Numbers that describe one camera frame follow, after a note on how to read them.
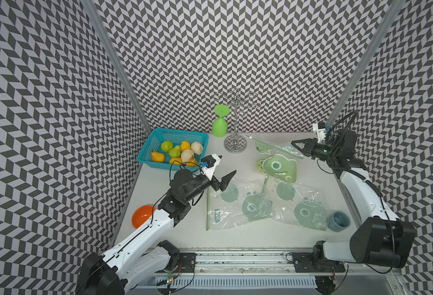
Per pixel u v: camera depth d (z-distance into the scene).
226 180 0.62
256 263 0.74
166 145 1.07
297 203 0.91
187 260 0.72
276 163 0.81
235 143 1.12
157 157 1.02
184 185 0.53
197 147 1.05
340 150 0.60
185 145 1.05
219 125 0.89
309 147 0.70
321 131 0.70
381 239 0.41
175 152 1.02
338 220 0.81
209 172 0.59
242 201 0.89
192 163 0.58
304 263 0.72
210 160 0.56
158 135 1.12
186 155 0.99
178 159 1.02
